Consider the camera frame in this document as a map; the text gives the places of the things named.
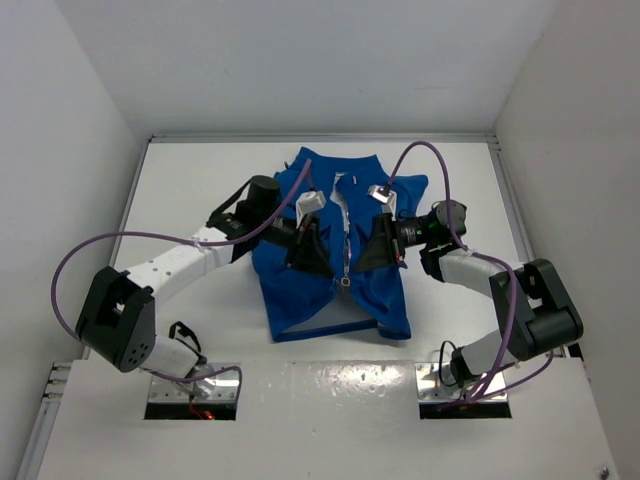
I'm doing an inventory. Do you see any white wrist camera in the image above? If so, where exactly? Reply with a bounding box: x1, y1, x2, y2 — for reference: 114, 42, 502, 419
295, 190, 326, 226
368, 185, 397, 215

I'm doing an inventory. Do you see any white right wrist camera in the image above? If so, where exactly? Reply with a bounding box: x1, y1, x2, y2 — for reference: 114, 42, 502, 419
368, 185, 397, 215

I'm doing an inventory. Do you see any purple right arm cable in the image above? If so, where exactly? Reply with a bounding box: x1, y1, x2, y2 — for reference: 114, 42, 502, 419
387, 141, 556, 409

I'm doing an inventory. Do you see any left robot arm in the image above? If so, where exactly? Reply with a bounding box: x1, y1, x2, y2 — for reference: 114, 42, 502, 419
75, 175, 333, 384

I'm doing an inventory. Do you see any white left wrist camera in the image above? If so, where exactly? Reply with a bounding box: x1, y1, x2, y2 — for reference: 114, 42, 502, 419
295, 190, 326, 226

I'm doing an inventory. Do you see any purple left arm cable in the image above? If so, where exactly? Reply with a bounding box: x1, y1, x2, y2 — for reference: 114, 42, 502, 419
49, 158, 314, 416

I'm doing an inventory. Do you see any metal base plate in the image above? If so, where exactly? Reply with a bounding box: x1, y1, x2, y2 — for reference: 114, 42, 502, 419
148, 363, 242, 405
414, 362, 508, 406

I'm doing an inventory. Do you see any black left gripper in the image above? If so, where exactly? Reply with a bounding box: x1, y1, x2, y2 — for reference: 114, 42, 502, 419
257, 211, 335, 278

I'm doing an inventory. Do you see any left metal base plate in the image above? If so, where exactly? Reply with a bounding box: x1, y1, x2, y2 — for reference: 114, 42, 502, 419
148, 363, 242, 405

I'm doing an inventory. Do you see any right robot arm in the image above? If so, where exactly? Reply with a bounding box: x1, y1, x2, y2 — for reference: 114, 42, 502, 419
355, 200, 584, 388

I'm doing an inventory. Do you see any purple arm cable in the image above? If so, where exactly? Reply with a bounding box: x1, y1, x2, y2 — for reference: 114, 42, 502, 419
387, 141, 556, 409
49, 158, 314, 416

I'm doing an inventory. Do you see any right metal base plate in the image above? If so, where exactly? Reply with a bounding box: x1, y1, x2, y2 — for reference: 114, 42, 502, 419
414, 362, 508, 406

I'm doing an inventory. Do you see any blue zip jacket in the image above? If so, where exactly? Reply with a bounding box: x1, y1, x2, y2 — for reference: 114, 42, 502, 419
252, 147, 411, 342

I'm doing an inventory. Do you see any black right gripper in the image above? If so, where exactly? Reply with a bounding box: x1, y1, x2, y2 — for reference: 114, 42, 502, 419
352, 213, 437, 273

